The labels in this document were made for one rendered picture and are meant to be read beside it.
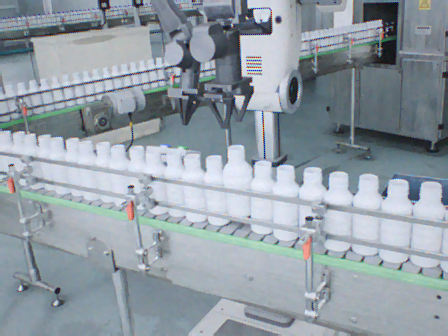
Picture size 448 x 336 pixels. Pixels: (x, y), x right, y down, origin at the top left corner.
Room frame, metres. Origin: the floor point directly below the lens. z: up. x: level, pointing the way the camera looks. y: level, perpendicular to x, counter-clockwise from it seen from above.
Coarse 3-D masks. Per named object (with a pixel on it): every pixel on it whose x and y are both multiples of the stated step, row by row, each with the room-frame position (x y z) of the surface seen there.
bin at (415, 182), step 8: (392, 176) 1.42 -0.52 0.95; (400, 176) 1.44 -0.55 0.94; (408, 176) 1.42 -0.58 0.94; (416, 176) 1.41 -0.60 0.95; (408, 184) 1.42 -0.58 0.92; (416, 184) 1.41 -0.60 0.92; (440, 184) 1.37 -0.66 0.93; (384, 192) 1.33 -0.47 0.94; (416, 192) 1.41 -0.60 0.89; (416, 200) 1.41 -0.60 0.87
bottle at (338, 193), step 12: (336, 180) 0.92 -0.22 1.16; (336, 192) 0.92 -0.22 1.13; (348, 192) 0.92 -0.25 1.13; (336, 204) 0.90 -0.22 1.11; (348, 204) 0.91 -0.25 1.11; (324, 216) 0.93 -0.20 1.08; (336, 216) 0.91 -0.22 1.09; (348, 216) 0.91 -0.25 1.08; (324, 228) 0.93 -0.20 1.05; (336, 228) 0.90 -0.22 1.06; (348, 228) 0.91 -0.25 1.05; (336, 240) 0.90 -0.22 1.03
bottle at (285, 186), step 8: (280, 168) 1.01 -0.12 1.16; (288, 168) 1.01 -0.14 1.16; (280, 176) 0.98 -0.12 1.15; (288, 176) 0.98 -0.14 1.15; (280, 184) 0.98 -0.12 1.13; (288, 184) 0.98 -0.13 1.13; (296, 184) 0.99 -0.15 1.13; (272, 192) 1.00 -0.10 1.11; (280, 192) 0.97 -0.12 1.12; (288, 192) 0.97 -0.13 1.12; (296, 192) 0.97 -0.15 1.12; (280, 208) 0.97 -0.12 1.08; (288, 208) 0.97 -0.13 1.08; (296, 208) 0.97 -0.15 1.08; (280, 216) 0.97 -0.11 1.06; (288, 216) 0.97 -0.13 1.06; (296, 216) 0.97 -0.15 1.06; (288, 224) 0.97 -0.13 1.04; (296, 224) 0.97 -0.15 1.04; (280, 232) 0.97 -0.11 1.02; (288, 232) 0.97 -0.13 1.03; (280, 240) 0.98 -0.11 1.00; (288, 240) 0.97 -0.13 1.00
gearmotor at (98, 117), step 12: (108, 96) 2.63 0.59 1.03; (120, 96) 2.65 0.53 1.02; (132, 96) 2.65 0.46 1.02; (144, 96) 2.73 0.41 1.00; (84, 108) 2.56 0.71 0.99; (96, 108) 2.54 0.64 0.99; (108, 108) 2.59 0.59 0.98; (120, 108) 2.59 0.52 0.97; (132, 108) 2.63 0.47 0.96; (84, 120) 2.59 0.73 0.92; (96, 120) 2.53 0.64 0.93; (108, 120) 2.57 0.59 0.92; (96, 132) 2.53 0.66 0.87; (132, 132) 2.64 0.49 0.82
